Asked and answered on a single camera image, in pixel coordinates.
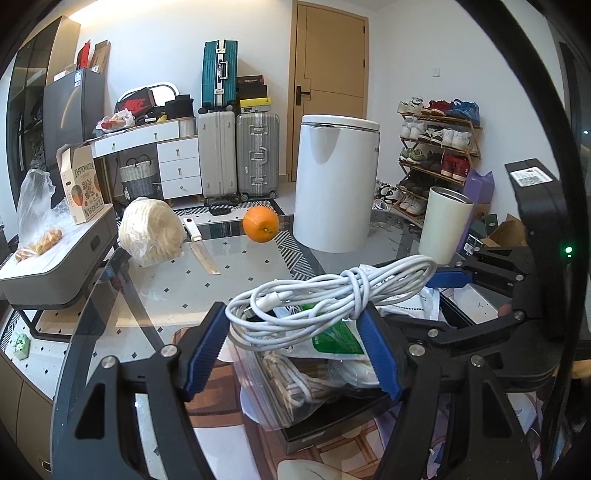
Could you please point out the cardboard boxes on refrigerator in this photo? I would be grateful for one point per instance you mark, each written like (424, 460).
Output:
(94, 57)

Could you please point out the yellow and black box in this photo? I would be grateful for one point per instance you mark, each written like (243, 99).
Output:
(254, 105)

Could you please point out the grey box appliance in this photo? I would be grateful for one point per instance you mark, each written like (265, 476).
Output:
(60, 272)

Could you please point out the clear bag of small oranges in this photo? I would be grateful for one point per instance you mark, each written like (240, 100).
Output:
(34, 207)

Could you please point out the purple paper bag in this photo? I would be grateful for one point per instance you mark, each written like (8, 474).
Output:
(480, 189)

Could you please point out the black storage box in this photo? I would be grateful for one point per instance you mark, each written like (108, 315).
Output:
(332, 427)

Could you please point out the beige suitcase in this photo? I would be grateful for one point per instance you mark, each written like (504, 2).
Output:
(217, 152)

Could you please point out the cardboard fruit box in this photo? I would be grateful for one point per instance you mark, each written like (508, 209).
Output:
(83, 189)

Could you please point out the white desk with drawers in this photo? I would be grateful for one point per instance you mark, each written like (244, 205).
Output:
(178, 170)

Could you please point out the white tumbler cup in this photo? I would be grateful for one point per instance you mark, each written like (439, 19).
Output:
(443, 226)

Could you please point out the wooden door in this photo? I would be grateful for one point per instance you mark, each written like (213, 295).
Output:
(328, 55)

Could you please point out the green plastic bag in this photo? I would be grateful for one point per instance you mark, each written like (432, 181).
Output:
(339, 339)

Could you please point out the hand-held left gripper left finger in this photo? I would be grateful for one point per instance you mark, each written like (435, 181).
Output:
(207, 350)

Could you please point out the wooden shoe rack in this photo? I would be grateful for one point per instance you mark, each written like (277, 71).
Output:
(461, 121)

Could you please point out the white printed plastic bag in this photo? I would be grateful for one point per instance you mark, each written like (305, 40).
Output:
(415, 304)

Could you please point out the black refrigerator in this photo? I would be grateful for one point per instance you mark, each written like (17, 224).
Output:
(69, 110)

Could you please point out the black curved frame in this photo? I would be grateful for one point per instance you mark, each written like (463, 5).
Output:
(538, 92)

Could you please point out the white rounded chair back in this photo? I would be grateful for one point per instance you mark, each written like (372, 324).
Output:
(164, 87)

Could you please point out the black bag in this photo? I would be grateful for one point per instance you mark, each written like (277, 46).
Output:
(179, 108)

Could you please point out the snack bag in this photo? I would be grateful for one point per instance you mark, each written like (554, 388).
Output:
(115, 123)

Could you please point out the rows of shoes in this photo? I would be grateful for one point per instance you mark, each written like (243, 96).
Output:
(455, 138)

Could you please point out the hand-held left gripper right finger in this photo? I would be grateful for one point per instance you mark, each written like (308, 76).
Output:
(378, 355)

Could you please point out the small black floor item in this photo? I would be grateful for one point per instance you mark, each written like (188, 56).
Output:
(219, 206)

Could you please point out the red and black shoe box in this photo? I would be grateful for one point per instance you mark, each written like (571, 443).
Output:
(135, 104)

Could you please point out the orange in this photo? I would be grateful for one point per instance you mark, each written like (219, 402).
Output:
(261, 225)

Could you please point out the white ribbed container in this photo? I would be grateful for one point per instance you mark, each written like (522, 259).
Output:
(187, 128)

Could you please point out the black flat box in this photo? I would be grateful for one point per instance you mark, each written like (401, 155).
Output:
(251, 86)

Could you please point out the silver suitcase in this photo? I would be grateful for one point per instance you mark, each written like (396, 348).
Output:
(258, 152)

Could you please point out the white sneakers pile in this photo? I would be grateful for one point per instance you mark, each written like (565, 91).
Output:
(385, 196)

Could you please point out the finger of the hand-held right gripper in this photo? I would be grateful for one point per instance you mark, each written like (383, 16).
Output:
(443, 330)
(452, 279)

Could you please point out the open cardboard box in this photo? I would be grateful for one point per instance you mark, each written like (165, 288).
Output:
(505, 233)

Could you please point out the woven basket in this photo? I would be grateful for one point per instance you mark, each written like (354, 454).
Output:
(138, 180)

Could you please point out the teal suitcase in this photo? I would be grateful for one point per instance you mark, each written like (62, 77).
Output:
(219, 78)

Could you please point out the white cylindrical appliance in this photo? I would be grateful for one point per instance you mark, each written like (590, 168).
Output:
(332, 194)

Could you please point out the small green item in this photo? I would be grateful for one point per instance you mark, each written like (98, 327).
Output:
(21, 346)

